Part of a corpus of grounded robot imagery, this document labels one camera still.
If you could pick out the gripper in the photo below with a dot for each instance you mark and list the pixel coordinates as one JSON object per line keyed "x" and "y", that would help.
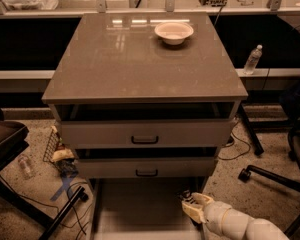
{"x": 214, "y": 212}

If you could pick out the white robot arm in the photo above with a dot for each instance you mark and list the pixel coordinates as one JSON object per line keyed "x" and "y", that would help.
{"x": 223, "y": 220}

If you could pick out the middle grey drawer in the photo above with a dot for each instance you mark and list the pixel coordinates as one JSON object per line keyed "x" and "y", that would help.
{"x": 141, "y": 168}

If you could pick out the grey drawer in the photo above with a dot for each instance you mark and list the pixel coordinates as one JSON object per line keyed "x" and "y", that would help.
{"x": 145, "y": 134}
{"x": 141, "y": 168}

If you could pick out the top grey drawer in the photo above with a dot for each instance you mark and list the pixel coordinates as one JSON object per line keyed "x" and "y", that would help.
{"x": 145, "y": 134}

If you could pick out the open bottom drawer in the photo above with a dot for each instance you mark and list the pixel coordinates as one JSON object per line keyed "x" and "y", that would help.
{"x": 142, "y": 209}

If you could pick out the grey drawer cabinet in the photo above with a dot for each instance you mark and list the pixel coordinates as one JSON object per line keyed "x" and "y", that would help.
{"x": 116, "y": 68}

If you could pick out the clear plastic water bottle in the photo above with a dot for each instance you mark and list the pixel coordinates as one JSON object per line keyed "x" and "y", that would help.
{"x": 253, "y": 60}

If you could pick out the plastic bottle on floor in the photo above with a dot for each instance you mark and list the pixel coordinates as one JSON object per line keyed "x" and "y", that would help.
{"x": 25, "y": 165}

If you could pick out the black chair left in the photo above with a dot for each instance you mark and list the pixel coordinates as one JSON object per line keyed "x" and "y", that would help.
{"x": 12, "y": 144}

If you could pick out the wire basket with snacks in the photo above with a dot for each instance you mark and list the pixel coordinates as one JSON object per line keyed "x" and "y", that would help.
{"x": 58, "y": 155}

